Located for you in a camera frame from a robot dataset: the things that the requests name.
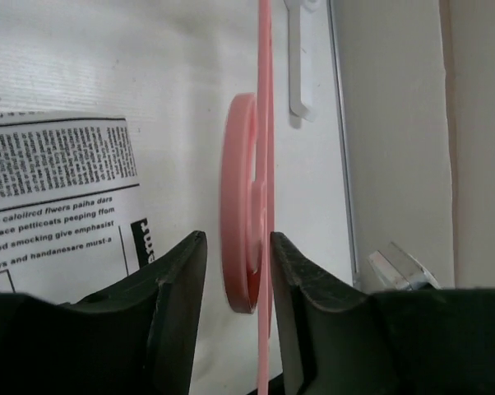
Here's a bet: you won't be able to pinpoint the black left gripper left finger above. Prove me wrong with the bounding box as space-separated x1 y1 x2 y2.
0 231 207 394

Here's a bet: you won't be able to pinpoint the white clothes rack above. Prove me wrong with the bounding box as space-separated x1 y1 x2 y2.
285 0 325 123

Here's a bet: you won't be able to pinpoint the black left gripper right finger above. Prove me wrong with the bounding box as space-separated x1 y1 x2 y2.
271 232 495 394

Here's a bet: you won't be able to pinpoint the aluminium side rail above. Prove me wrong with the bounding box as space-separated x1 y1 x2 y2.
327 0 360 288

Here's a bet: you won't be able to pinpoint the pink clothes hanger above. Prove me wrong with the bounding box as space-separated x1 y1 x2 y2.
220 1 274 394

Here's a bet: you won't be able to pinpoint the newspaper print trousers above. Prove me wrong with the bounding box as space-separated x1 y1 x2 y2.
0 111 155 303

